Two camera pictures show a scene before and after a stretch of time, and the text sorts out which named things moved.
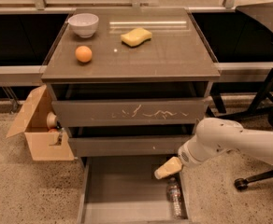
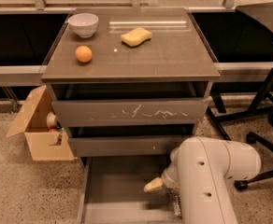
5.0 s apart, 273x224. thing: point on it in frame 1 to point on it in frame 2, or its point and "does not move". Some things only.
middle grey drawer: [129, 146] does not move
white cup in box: [51, 119] does not move
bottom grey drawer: [125, 190] does not move
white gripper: [186, 156] to [170, 176]
